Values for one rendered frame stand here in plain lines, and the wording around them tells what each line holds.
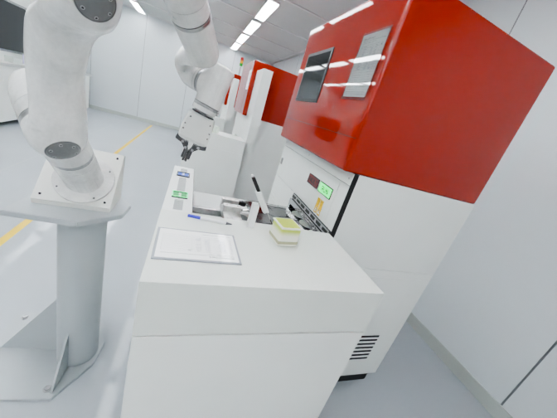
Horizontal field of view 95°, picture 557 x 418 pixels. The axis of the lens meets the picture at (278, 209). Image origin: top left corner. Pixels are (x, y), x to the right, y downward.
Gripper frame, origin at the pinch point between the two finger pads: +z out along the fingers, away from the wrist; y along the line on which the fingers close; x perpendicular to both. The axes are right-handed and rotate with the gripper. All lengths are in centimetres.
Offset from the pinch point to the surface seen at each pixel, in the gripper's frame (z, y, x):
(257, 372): 38, -37, 50
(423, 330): 61, -223, -17
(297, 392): 45, -55, 50
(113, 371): 112, -8, -2
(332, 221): -2, -59, 14
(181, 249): 13.8, -5.8, 37.6
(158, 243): 15.0, -0.5, 36.0
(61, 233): 48, 28, -6
